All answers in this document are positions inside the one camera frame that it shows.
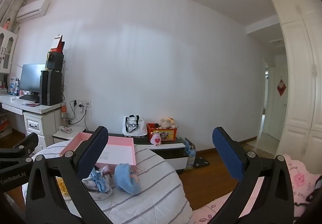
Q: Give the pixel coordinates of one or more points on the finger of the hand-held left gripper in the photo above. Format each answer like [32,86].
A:
[24,144]

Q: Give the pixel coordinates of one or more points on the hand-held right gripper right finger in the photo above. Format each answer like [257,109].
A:
[226,153]

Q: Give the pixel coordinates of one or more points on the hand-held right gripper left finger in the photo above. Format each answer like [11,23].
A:
[94,149]

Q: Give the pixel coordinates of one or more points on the pink cardboard box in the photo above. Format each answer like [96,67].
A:
[120,149]

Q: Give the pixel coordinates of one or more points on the light blue printed cloth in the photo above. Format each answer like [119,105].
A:
[125,178]

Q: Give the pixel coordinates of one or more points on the dark floor scale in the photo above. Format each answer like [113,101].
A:
[202,162]

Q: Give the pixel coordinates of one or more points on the white nightstand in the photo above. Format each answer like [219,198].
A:
[75,131]

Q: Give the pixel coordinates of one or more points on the orange storage box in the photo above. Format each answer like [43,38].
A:
[4,126]

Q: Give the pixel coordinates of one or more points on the white cloth with blue bow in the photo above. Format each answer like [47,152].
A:
[98,180]

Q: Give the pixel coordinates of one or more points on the small packets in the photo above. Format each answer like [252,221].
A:
[65,129]

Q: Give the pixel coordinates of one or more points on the blue printed bag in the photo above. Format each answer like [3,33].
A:
[190,153]

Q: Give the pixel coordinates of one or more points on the pink magazine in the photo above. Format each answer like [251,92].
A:
[30,104]

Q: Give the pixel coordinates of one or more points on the white desk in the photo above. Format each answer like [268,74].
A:
[15,104]

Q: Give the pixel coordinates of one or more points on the white tote bag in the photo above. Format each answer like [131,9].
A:
[133,126]

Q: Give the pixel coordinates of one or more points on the black keyboard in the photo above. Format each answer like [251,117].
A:
[29,97]

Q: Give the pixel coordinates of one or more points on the orange-capped bottle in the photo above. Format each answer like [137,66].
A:
[64,111]

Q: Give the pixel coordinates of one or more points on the black and white low bench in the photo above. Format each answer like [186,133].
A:
[171,155]

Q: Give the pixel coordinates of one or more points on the blue and white carton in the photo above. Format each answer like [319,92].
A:
[13,87]

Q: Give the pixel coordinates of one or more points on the orange toy box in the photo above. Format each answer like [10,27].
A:
[167,134]

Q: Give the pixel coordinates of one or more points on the pink plush rabbit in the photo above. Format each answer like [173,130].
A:
[156,138]

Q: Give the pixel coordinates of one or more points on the black computer tower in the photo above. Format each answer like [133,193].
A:
[51,88]

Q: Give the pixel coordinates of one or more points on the white door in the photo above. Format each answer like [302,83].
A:
[278,116]

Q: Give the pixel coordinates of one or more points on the beige plush toy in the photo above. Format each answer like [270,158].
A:
[166,122]

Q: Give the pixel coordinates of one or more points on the black computer monitor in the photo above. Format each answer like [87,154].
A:
[31,77]

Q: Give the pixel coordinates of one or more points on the pink floral blanket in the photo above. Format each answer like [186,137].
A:
[299,178]

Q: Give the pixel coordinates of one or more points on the red door decoration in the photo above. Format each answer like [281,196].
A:
[281,87]

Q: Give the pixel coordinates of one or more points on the black box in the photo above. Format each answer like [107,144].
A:
[55,62]

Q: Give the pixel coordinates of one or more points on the white glass-door cabinet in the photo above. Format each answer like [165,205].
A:
[7,48]

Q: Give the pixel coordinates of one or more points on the red and white box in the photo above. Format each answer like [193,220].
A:
[56,44]

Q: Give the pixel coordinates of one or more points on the cream wardrobe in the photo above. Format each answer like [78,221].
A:
[301,75]

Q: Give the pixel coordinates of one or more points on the small pink doll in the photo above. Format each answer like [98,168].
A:
[7,24]

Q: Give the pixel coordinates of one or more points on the white air conditioner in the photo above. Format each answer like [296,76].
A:
[30,10]

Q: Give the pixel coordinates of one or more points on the beige curtain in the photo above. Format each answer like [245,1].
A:
[10,2]

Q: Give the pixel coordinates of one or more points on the white wall sockets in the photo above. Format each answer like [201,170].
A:
[81,103]

